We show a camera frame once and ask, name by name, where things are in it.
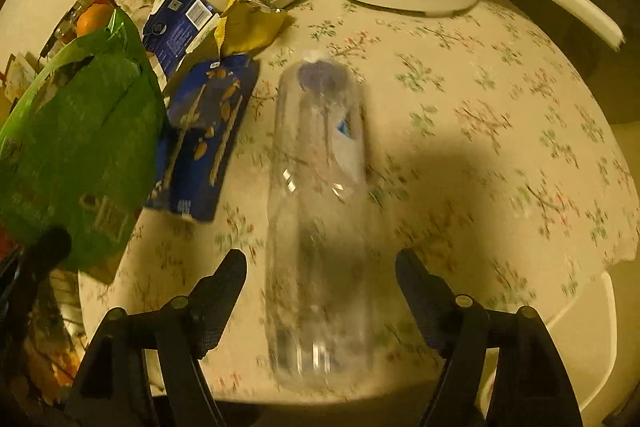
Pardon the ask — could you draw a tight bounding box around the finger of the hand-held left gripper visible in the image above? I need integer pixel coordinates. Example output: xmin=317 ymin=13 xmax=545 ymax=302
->
xmin=20 ymin=228 xmax=73 ymax=288

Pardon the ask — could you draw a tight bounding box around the blue snack packet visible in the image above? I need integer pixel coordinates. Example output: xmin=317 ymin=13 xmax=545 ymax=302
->
xmin=145 ymin=56 xmax=261 ymax=223

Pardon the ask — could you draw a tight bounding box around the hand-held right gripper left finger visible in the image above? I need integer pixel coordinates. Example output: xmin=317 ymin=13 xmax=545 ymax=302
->
xmin=65 ymin=249 xmax=248 ymax=427

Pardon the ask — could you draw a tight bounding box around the yellow wrapper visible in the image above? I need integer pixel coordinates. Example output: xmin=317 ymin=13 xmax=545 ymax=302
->
xmin=214 ymin=0 xmax=293 ymax=58

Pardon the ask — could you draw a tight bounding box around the blue carton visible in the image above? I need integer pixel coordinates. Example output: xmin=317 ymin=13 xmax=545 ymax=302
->
xmin=141 ymin=0 xmax=223 ymax=78

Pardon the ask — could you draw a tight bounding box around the large orange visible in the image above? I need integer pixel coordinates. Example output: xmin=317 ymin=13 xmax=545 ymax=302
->
xmin=76 ymin=3 xmax=115 ymax=38

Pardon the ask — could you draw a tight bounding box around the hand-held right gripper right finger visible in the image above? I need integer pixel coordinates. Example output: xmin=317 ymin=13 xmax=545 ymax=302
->
xmin=396 ymin=249 xmax=583 ymax=427

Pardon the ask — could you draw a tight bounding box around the clear plastic bottle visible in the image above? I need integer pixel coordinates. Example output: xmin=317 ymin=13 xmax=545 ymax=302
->
xmin=265 ymin=49 xmax=376 ymax=390

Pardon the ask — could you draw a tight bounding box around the white trash bin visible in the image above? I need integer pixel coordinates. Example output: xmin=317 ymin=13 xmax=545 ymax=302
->
xmin=480 ymin=269 xmax=618 ymax=427

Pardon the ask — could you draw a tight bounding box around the green plastic bag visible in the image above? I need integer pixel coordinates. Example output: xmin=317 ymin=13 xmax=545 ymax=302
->
xmin=0 ymin=7 xmax=168 ymax=285

